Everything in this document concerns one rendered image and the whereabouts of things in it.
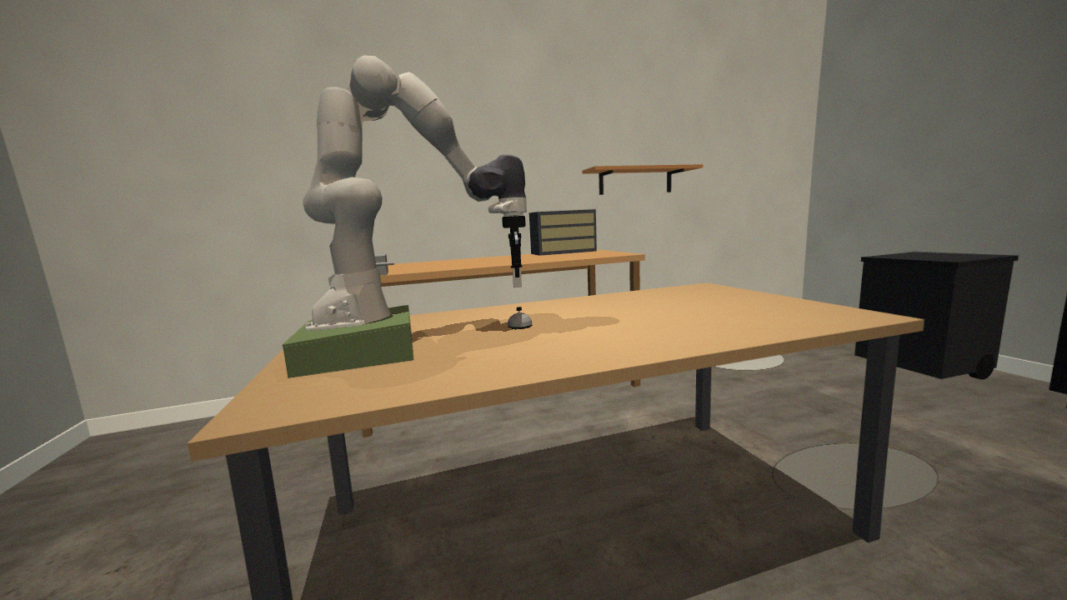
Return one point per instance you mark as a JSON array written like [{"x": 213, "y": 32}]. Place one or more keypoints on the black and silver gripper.
[{"x": 515, "y": 222}]

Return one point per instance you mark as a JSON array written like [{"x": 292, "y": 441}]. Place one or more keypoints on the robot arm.
[{"x": 336, "y": 196}]

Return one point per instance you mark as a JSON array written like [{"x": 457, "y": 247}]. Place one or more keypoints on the dark grey dome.
[{"x": 519, "y": 320}]

